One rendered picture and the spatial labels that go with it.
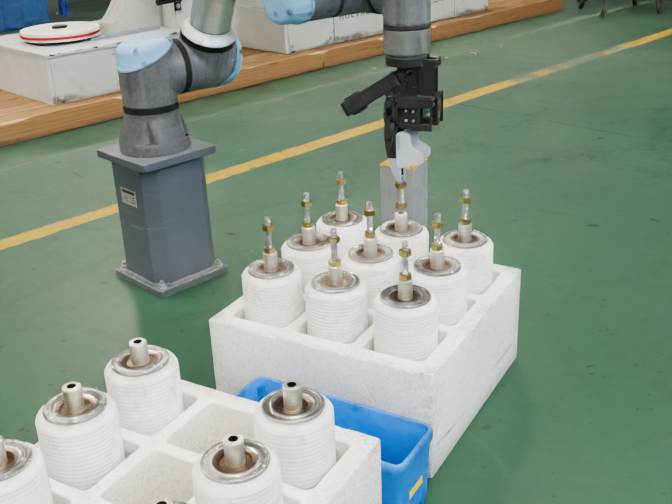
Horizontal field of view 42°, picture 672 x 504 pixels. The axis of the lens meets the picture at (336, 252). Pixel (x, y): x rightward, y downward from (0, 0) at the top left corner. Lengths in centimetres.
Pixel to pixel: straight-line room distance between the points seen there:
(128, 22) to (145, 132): 187
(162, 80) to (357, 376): 82
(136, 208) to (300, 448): 98
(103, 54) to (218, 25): 164
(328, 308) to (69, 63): 224
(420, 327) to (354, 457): 26
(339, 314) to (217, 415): 24
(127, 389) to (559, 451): 66
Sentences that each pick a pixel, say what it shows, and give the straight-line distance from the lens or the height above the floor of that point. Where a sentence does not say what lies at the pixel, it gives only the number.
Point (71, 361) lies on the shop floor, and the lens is 173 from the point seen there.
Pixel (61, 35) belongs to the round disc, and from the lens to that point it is 350.
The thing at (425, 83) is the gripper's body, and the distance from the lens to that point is 141.
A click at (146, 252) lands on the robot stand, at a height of 9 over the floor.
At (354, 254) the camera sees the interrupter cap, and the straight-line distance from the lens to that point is 142.
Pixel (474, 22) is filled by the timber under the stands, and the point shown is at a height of 5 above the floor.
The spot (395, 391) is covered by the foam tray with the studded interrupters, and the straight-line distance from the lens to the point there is 127.
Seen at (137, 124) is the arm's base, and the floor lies 37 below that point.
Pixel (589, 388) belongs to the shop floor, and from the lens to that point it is 157.
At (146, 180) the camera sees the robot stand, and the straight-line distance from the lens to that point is 185.
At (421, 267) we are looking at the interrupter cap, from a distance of 137.
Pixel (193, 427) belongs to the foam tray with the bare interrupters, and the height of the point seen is 16.
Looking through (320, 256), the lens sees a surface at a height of 24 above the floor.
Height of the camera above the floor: 83
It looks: 24 degrees down
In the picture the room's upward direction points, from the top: 2 degrees counter-clockwise
